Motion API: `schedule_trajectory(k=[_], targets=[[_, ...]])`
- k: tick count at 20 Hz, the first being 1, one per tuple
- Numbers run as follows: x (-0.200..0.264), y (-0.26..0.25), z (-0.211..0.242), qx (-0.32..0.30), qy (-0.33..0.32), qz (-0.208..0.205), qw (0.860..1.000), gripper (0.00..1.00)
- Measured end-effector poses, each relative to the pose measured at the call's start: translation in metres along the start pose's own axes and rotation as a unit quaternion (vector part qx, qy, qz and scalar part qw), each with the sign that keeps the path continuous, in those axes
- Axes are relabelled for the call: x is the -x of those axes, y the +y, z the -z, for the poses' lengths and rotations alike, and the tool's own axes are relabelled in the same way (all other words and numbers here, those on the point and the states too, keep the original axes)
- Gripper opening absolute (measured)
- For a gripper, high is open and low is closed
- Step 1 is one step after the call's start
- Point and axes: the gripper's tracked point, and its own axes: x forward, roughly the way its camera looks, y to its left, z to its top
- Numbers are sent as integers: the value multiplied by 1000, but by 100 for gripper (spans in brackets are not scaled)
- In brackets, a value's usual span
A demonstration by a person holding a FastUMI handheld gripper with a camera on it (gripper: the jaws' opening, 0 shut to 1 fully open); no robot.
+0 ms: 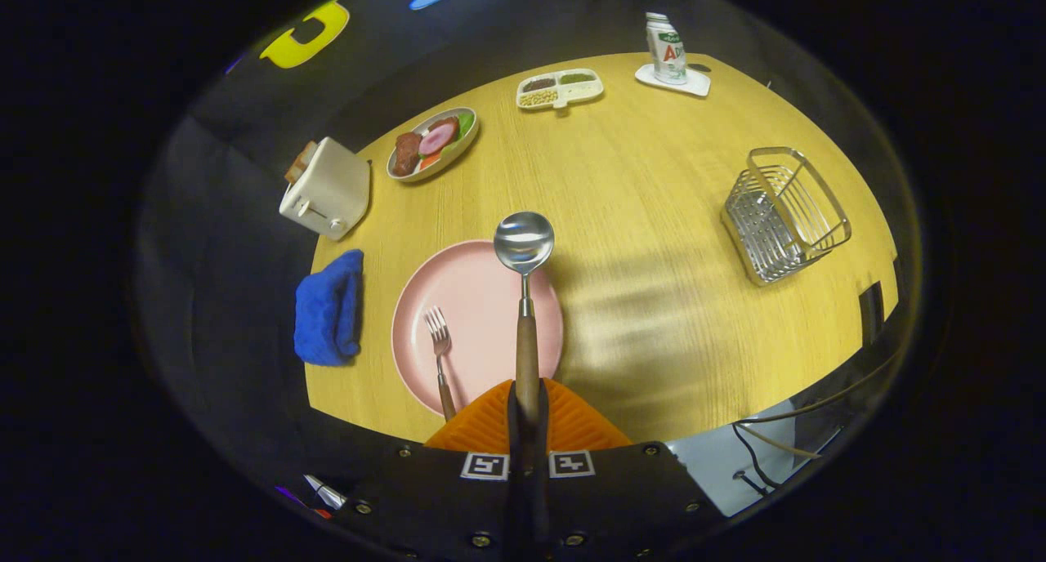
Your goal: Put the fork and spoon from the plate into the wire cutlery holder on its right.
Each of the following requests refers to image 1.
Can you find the white toaster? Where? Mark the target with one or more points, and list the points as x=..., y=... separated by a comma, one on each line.
x=331, y=190

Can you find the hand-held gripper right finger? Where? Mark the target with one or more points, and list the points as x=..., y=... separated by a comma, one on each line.
x=539, y=497

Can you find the oval plate of food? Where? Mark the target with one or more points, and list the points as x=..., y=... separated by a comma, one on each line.
x=433, y=145

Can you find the white milk carton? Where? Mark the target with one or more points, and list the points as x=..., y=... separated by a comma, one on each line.
x=668, y=51

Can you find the pink ham slice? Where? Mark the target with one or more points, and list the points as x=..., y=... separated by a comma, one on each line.
x=439, y=136

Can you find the brown toast slice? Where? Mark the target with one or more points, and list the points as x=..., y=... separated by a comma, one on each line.
x=299, y=163

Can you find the white divided dish with beans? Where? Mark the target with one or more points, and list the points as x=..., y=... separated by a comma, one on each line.
x=564, y=92

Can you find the brown meat piece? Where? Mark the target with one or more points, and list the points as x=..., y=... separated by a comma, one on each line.
x=407, y=153

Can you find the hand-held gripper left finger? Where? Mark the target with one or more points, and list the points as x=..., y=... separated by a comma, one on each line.
x=516, y=497

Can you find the green lettuce leaf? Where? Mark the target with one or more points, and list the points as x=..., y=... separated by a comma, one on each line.
x=466, y=124

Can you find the pink round plate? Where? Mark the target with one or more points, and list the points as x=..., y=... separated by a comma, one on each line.
x=478, y=317

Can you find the blue cloth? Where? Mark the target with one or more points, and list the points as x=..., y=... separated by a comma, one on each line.
x=327, y=309

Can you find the white coaster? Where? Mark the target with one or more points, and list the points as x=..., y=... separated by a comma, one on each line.
x=695, y=84

